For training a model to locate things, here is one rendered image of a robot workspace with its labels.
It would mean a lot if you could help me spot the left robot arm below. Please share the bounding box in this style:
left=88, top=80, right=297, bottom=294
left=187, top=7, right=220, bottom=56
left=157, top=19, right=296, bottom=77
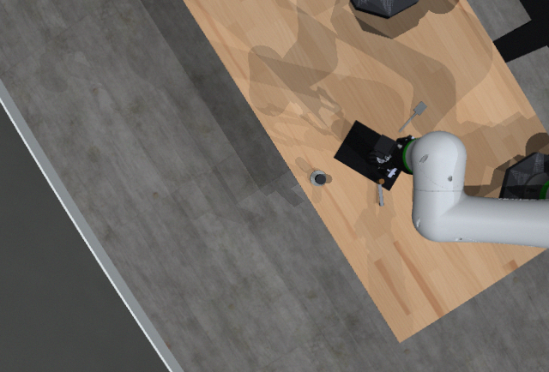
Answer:
left=374, top=131, right=549, bottom=249

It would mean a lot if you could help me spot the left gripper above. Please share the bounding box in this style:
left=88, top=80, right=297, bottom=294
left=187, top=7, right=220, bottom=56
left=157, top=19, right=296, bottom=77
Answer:
left=374, top=135, right=414, bottom=179

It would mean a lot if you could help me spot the black mat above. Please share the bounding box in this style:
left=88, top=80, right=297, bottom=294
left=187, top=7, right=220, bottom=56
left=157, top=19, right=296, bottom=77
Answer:
left=334, top=120, right=401, bottom=191

